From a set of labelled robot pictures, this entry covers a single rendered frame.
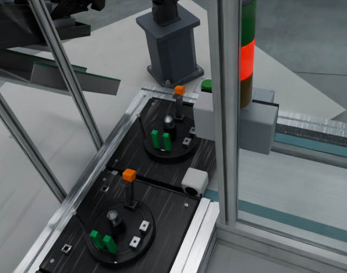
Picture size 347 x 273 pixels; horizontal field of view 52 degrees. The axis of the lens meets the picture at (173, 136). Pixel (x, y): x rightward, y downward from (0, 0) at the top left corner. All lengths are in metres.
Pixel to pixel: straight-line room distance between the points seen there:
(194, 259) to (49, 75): 0.48
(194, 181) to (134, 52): 0.72
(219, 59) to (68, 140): 0.75
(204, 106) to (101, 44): 0.96
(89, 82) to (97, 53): 0.52
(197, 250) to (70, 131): 0.58
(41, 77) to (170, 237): 0.42
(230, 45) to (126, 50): 1.00
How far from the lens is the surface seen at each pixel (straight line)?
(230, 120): 0.48
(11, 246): 0.96
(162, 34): 1.04
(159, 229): 0.72
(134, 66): 1.28
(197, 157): 0.81
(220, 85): 0.44
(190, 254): 0.71
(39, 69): 0.78
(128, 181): 0.68
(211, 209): 0.74
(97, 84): 0.91
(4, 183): 1.08
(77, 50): 1.45
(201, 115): 0.54
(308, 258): 0.75
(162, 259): 0.70
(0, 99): 0.67
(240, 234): 0.75
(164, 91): 0.99
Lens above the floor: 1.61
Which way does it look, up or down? 48 degrees down
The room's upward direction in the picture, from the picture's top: 11 degrees counter-clockwise
